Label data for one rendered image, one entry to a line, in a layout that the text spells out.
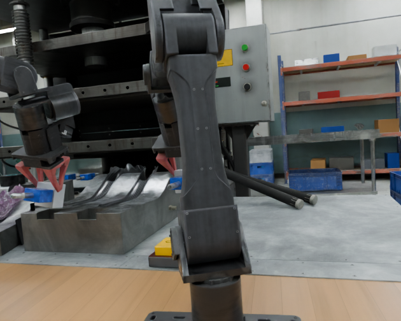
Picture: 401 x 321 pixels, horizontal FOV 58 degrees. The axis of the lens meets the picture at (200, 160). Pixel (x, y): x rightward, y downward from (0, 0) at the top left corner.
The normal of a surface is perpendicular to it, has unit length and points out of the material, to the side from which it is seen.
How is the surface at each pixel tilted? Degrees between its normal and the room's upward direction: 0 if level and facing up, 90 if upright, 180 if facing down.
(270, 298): 0
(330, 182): 92
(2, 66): 87
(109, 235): 90
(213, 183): 78
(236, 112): 90
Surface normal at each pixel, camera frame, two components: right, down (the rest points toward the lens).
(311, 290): -0.07, -0.99
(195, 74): 0.18, -0.14
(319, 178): -0.21, 0.15
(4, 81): 0.67, 0.01
